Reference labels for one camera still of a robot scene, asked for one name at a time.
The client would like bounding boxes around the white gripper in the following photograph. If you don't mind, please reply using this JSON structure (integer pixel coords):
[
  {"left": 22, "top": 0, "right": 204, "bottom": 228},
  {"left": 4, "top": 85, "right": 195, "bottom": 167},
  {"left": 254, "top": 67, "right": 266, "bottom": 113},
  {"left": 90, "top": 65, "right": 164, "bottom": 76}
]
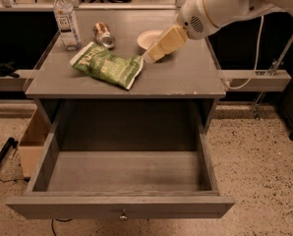
[{"left": 143, "top": 0, "right": 218, "bottom": 63}]

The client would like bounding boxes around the green jalapeno chip bag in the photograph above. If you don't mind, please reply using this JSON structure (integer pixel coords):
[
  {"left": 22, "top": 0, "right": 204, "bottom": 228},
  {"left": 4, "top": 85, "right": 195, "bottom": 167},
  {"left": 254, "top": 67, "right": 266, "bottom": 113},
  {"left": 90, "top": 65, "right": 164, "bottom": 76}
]
[{"left": 70, "top": 42, "right": 144, "bottom": 90}]

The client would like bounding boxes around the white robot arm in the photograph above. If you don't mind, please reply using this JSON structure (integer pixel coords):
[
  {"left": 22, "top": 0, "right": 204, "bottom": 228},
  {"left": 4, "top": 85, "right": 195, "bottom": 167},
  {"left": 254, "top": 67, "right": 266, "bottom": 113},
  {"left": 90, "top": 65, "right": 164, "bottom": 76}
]
[{"left": 143, "top": 0, "right": 293, "bottom": 63}]

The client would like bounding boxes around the open grey top drawer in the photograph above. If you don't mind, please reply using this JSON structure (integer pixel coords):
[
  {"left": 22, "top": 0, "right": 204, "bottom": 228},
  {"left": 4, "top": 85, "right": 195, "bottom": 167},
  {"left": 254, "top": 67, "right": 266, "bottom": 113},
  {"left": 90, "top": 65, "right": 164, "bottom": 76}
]
[{"left": 6, "top": 99, "right": 235, "bottom": 220}]

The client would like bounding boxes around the metal drawer knob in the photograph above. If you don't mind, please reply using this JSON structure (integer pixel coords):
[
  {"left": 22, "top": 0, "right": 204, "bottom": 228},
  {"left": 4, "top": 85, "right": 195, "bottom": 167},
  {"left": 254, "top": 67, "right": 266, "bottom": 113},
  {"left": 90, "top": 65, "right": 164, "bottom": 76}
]
[{"left": 118, "top": 211, "right": 129, "bottom": 221}]

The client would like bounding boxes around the white paper bowl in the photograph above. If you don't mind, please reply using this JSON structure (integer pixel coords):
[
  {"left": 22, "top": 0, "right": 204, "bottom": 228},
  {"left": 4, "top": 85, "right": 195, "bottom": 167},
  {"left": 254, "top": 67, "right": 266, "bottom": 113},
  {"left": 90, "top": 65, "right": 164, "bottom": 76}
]
[{"left": 137, "top": 29, "right": 162, "bottom": 50}]

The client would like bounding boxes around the grey wooden cabinet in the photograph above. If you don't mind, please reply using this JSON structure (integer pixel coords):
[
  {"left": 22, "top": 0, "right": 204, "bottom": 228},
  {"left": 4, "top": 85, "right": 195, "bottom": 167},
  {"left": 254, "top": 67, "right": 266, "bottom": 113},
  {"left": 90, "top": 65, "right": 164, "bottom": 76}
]
[{"left": 26, "top": 10, "right": 225, "bottom": 122}]

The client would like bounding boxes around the metal can lying down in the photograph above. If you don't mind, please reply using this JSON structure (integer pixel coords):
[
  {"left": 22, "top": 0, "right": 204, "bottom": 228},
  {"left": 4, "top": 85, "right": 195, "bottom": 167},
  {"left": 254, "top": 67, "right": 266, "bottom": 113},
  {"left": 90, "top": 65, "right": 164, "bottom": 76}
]
[{"left": 93, "top": 22, "right": 115, "bottom": 49}]

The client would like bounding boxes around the clear plastic water bottle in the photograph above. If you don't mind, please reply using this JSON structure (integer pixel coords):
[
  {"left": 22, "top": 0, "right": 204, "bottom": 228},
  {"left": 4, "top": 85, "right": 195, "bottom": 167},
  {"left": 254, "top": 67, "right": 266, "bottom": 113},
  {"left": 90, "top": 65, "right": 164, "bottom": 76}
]
[{"left": 53, "top": 0, "right": 82, "bottom": 50}]

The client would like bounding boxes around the cardboard box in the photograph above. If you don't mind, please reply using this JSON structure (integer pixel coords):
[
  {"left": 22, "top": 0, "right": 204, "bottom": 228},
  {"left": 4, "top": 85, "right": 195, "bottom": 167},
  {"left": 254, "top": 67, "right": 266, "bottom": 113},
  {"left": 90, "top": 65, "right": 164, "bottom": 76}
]
[{"left": 18, "top": 109, "right": 49, "bottom": 178}]

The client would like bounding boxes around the black pole on floor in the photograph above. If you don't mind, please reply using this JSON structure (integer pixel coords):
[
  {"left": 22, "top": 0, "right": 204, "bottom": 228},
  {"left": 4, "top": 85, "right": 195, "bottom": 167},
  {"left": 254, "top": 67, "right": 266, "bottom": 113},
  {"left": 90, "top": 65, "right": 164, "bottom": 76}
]
[{"left": 0, "top": 137, "right": 19, "bottom": 163}]

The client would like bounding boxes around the white cable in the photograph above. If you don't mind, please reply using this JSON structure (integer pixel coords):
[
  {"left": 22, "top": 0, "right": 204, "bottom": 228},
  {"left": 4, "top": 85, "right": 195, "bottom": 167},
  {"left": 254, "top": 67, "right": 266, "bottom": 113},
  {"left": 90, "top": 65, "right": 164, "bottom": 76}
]
[{"left": 223, "top": 15, "right": 264, "bottom": 90}]

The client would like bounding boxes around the black object on rail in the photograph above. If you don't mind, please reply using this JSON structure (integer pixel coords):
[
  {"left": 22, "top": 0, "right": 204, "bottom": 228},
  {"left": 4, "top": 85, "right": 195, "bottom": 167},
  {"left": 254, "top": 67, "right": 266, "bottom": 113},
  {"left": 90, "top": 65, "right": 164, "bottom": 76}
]
[{"left": 0, "top": 62, "right": 20, "bottom": 78}]

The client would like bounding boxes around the black cable on floor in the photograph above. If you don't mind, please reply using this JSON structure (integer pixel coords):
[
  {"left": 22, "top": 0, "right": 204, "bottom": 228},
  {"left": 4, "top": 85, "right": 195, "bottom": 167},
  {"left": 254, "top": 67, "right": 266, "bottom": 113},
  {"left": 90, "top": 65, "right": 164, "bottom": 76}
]
[{"left": 51, "top": 218, "right": 74, "bottom": 236}]

